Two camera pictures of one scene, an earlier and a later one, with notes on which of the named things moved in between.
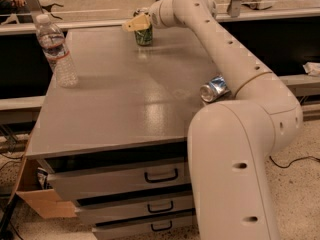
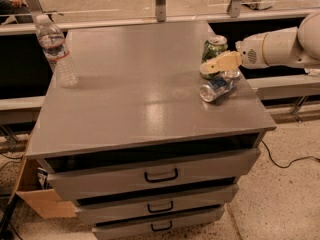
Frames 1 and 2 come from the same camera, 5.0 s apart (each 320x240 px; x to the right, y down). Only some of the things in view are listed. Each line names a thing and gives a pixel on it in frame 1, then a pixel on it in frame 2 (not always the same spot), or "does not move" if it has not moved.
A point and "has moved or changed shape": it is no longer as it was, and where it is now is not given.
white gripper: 155,17 → 249,52
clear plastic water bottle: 53,43 does not move
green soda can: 144,37 has moved or changed shape
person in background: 13,3 does not move
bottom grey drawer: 144,225 does not move
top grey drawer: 69,185 does not move
